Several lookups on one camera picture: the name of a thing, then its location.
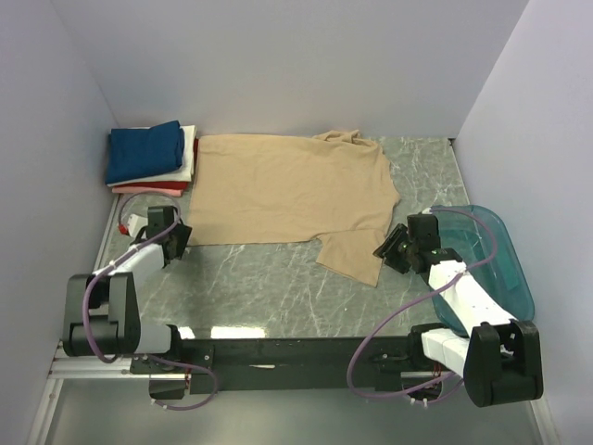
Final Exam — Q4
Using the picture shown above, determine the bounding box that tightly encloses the beige t shirt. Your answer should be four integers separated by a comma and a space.
187, 131, 400, 286

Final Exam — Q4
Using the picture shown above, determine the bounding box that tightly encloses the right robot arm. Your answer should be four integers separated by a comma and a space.
374, 207, 544, 407

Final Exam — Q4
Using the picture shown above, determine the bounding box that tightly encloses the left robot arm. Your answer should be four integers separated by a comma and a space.
61, 206, 192, 373

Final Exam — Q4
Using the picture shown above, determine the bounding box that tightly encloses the folded pink t shirt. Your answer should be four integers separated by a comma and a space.
111, 183, 187, 197

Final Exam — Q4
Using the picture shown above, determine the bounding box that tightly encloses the folded white t shirt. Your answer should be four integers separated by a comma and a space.
106, 121, 196, 187

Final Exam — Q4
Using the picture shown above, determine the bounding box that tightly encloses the teal plastic bin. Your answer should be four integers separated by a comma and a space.
434, 205, 535, 322

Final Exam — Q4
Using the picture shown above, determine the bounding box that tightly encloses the folded blue t shirt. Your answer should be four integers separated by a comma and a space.
105, 121, 184, 184

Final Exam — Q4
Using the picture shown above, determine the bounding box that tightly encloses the black base beam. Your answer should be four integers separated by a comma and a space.
130, 337, 448, 395

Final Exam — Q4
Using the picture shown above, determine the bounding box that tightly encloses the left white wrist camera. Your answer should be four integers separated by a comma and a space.
118, 213, 148, 244

